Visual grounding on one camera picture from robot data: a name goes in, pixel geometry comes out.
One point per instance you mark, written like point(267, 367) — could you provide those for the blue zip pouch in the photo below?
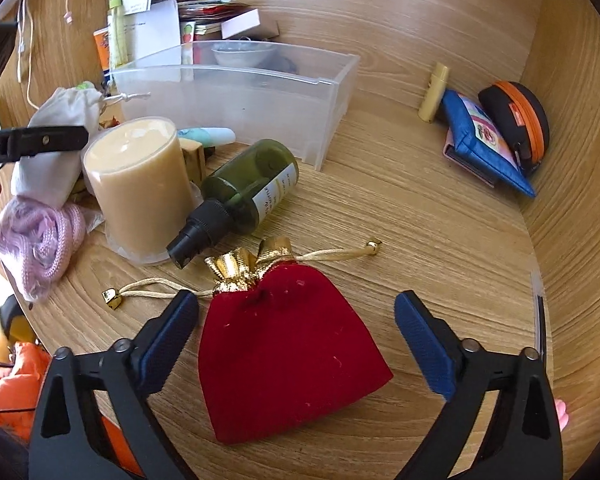
point(472, 152)

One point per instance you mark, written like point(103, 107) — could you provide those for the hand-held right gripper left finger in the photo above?
point(170, 335)

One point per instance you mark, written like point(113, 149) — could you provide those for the orange padded jacket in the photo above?
point(10, 385)

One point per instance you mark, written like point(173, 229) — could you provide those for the small yellow bottle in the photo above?
point(432, 92)

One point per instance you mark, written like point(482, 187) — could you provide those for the black orange zip case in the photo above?
point(522, 115)

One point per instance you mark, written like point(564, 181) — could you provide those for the brown cardboard box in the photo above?
point(267, 31)

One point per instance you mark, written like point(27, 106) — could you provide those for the clear plastic storage box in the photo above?
point(260, 90)

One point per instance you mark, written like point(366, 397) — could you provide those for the orange packet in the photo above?
point(101, 50)

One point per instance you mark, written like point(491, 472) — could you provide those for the pink wallet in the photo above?
point(455, 157)

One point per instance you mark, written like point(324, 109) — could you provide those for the small clear bowl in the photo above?
point(242, 52)

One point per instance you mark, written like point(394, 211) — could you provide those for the cream jar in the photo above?
point(135, 180)

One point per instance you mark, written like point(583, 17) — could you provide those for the stack of colourful booklets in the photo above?
point(210, 10)

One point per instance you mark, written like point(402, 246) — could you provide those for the wooden desktop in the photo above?
point(430, 260)

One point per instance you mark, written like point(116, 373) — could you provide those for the fruit print card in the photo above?
point(188, 31)

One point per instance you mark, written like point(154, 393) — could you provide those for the clear pen black refill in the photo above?
point(541, 320)

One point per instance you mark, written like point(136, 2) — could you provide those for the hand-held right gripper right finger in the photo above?
point(425, 340)

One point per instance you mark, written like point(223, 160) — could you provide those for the small white box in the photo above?
point(240, 24)

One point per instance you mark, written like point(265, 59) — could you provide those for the yellow-green liquid bottle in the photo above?
point(116, 35)

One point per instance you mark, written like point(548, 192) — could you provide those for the pink rubber toy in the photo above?
point(561, 415)

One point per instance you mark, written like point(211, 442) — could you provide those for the light blue tube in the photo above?
point(210, 135)

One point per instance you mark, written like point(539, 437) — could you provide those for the green spray bottle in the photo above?
point(250, 185)

